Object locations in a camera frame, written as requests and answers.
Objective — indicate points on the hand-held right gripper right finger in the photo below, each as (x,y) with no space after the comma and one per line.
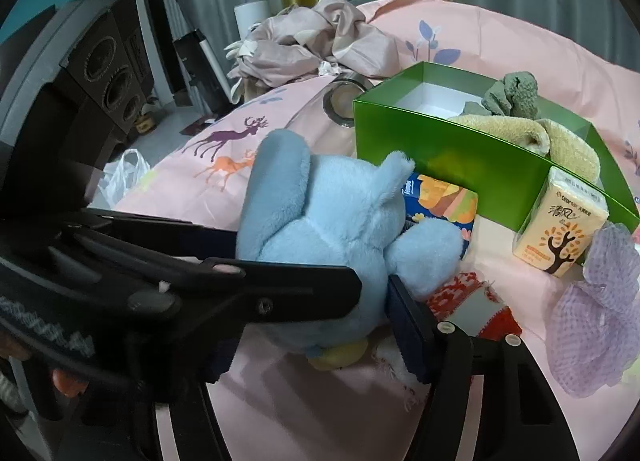
(407,331)

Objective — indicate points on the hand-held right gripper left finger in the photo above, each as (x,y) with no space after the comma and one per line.
(220,356)

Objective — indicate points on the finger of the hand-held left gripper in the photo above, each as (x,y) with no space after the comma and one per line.
(150,236)
(300,291)

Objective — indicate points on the light blue plush toy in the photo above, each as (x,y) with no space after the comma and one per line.
(310,221)

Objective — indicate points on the red white patterned sock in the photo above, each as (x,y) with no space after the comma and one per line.
(475,306)

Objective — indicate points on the blue orange tissue pack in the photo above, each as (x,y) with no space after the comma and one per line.
(440,201)

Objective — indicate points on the green cardboard box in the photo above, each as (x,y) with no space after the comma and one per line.
(450,161)

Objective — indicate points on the cream tree print tissue pack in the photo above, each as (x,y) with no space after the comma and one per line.
(560,221)

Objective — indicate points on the lilac fluffy cloth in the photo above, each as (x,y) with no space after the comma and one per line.
(600,331)

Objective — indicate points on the cream knitted cloth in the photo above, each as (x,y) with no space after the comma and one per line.
(565,151)

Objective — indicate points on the grey-green knitted cloth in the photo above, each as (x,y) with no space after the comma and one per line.
(515,96)

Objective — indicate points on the person's left hand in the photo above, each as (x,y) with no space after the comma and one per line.
(67,381)

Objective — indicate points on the white plastic bag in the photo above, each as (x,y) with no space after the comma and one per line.
(122,176)

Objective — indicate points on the pink deer print tablecloth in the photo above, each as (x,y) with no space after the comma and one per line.
(300,416)

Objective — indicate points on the black upright vacuum cleaner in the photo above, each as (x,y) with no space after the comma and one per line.
(200,66)

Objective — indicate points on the clear glass bottle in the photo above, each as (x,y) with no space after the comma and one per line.
(345,101)

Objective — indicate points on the white cylinder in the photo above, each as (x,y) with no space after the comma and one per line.
(252,16)

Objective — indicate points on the crumpled white paper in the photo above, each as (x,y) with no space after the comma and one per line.
(330,68)

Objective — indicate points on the crumpled beige fabric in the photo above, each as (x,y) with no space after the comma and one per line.
(310,36)

